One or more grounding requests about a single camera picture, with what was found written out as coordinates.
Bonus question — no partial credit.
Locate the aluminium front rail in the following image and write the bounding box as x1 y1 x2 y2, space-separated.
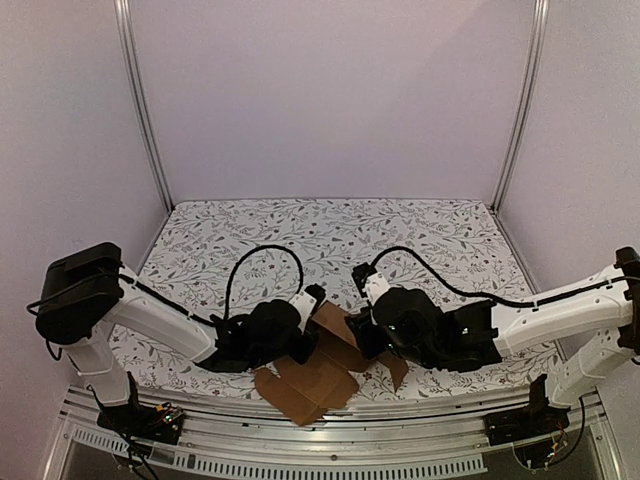
43 387 624 479

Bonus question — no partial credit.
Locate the aluminium frame post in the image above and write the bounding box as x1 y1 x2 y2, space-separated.
114 0 175 214
490 0 550 216

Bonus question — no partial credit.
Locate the floral patterned table mat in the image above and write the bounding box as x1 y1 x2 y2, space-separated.
110 199 560 405

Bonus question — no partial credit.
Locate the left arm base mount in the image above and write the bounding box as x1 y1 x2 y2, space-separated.
94 372 185 445

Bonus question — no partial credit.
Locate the left aluminium frame post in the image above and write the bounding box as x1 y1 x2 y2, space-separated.
114 0 175 214

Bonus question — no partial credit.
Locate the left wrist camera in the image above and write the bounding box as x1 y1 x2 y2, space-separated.
289 284 326 333

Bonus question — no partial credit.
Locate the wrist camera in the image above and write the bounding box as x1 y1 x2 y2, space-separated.
289 284 326 333
351 263 390 306

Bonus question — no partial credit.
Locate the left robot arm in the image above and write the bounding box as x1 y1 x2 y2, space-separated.
26 242 326 434

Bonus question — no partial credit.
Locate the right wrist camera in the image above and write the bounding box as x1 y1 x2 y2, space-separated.
351 263 390 306

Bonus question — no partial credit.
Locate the brown cardboard box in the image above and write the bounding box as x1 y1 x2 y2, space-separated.
254 302 409 426

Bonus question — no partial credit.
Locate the right aluminium frame post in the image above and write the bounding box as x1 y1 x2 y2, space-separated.
490 0 550 216

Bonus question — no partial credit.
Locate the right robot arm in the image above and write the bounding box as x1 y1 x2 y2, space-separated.
345 247 639 436

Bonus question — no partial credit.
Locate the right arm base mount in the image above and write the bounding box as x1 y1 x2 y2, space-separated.
482 374 570 446

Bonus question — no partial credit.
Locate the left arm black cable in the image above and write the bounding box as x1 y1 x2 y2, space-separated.
117 244 306 326

